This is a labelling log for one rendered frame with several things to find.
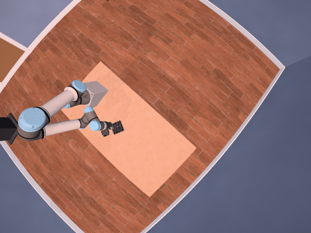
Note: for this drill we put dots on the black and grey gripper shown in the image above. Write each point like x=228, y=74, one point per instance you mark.
x=107, y=126

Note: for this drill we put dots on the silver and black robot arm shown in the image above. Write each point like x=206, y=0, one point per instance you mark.
x=33, y=123

